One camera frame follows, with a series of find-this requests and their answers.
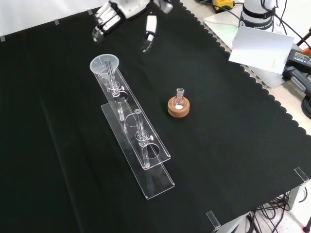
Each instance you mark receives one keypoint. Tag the yellow stop button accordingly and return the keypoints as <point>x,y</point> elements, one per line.
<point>224,3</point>

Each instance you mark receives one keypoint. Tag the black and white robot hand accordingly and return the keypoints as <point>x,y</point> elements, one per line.
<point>136,7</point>

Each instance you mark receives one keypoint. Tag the pale base board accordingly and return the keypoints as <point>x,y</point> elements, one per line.
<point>223,29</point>

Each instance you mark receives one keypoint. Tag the clear plastic funnel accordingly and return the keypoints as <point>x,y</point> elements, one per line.
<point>97,66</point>

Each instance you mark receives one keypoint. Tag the black cloth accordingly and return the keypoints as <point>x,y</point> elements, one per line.
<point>73,133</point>

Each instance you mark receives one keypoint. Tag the clear acrylic funnel stand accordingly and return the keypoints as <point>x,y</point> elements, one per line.
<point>158,187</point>

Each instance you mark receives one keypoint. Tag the white card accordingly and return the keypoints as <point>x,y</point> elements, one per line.
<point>262,48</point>

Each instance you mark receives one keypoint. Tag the black power adapter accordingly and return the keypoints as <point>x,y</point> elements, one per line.
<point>300,59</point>

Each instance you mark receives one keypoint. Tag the black clamp device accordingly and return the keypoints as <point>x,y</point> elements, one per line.
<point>297,77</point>

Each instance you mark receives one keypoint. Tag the round-bottom glass flask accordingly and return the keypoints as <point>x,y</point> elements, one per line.
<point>179,103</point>

